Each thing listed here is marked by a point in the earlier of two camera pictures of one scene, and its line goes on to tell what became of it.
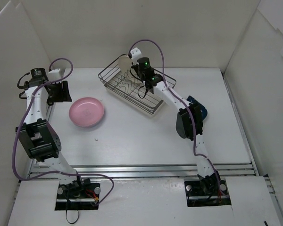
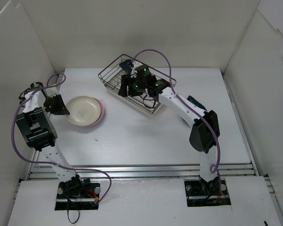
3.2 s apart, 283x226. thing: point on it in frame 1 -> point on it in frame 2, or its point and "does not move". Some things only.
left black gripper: (62, 91) -> (53, 105)
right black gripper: (134, 67) -> (124, 85)
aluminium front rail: (145, 172) does not move
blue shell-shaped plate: (203, 110) does not move
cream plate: (125, 63) -> (83, 110)
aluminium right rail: (270, 190) does not move
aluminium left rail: (49, 110) does not move
